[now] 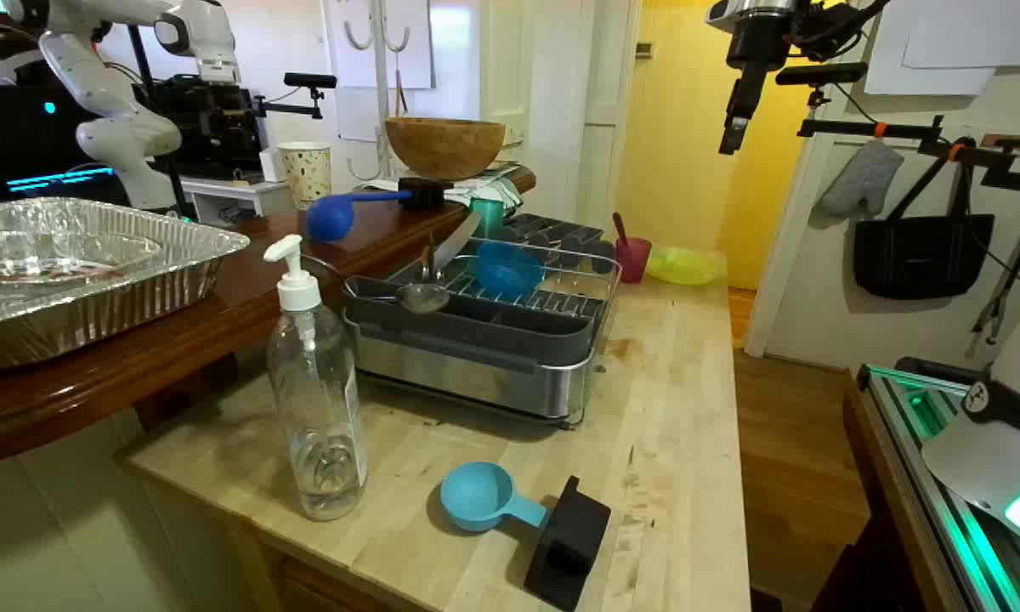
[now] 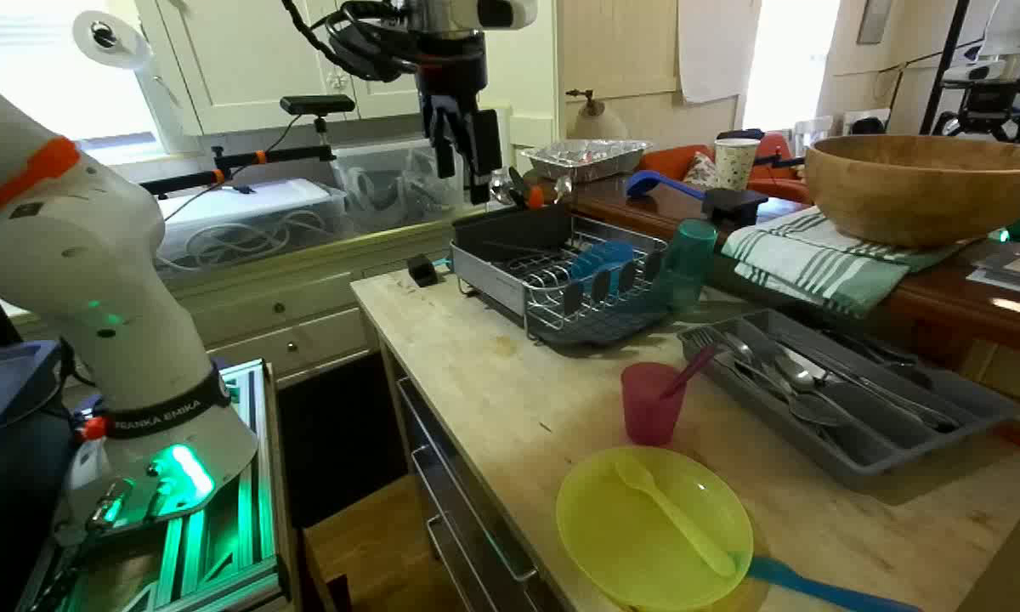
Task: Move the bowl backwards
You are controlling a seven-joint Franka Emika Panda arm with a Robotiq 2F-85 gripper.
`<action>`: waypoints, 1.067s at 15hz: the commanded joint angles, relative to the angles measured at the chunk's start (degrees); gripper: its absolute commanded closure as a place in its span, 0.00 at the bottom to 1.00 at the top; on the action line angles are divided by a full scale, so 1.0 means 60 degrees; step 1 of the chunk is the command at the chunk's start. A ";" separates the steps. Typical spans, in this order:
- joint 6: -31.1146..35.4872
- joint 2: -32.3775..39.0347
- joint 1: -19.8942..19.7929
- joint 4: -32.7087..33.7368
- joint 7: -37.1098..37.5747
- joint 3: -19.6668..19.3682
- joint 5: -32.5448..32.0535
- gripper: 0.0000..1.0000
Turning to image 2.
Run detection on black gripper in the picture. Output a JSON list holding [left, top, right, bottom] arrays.
[[415, 32, 508, 207]]

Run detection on blue plastic bowl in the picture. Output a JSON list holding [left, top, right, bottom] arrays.
[[564, 236, 639, 300]]

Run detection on large wooden bowl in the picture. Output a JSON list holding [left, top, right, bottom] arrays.
[[801, 133, 1020, 253]]

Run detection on grey dish drying rack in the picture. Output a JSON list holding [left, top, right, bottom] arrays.
[[449, 204, 692, 349]]

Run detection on aluminium foil tray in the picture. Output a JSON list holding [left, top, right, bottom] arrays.
[[526, 135, 651, 186]]

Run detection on small black block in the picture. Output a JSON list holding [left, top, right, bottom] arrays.
[[405, 253, 441, 288]]

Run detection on beige soap dispenser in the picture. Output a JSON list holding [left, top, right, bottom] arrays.
[[564, 87, 628, 145]]

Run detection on clear plastic storage bin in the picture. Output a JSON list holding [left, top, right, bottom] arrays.
[[148, 133, 473, 281]]

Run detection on red orange cloth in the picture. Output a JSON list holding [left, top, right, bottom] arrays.
[[639, 131, 812, 204]]

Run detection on black orange clamp bar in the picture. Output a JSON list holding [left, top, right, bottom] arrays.
[[140, 140, 336, 198]]

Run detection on cream drawer cabinet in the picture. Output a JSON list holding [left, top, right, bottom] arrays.
[[172, 216, 479, 388]]

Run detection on teal plastic cup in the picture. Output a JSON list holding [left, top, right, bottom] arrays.
[[661, 218, 723, 314]]

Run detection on white paper cup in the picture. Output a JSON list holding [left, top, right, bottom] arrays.
[[710, 133, 761, 194]]

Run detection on white hanging cloth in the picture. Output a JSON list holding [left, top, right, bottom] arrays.
[[676, 0, 766, 110]]

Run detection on black box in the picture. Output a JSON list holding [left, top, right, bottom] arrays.
[[701, 185, 770, 233]]

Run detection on pink plastic cup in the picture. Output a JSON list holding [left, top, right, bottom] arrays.
[[618, 360, 689, 450]]

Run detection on pink plastic spoon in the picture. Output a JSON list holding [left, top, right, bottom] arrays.
[[659, 344, 719, 400]]

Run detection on green striped dish towel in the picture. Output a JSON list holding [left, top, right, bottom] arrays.
[[716, 204, 964, 321]]

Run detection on white paper towel roll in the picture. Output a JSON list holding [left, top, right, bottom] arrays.
[[66, 8, 156, 75]]

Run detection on metal spoon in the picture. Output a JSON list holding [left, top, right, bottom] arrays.
[[710, 327, 831, 398]]

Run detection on yellow-green plastic spoon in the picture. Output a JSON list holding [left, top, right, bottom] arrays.
[[613, 454, 740, 577]]

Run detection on yellow-green plastic plate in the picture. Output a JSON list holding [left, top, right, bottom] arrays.
[[553, 444, 759, 612]]

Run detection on grey cutlery tray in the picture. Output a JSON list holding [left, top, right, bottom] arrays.
[[679, 306, 1020, 492]]

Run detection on blue box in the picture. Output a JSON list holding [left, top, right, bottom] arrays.
[[0, 338, 72, 454]]

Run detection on metal knife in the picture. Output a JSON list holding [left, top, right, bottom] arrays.
[[855, 382, 963, 437]]

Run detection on flat book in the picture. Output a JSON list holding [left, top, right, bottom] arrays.
[[963, 237, 1020, 303]]

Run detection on blue plastic utensil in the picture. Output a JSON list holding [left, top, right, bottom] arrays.
[[745, 556, 922, 612]]

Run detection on black camera bar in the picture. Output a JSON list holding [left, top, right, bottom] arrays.
[[274, 91, 360, 118]]

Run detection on blue handled brush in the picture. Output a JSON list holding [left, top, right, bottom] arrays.
[[623, 168, 710, 207]]

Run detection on cream wall cabinet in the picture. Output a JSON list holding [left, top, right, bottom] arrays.
[[131, 0, 564, 140]]

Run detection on framed wall picture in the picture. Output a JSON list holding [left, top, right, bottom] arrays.
[[853, 0, 897, 47]]

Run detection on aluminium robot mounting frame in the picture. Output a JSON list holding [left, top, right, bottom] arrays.
[[14, 356, 293, 612]]

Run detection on black camera on tripod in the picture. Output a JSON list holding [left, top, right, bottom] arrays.
[[922, 0, 1020, 145]]

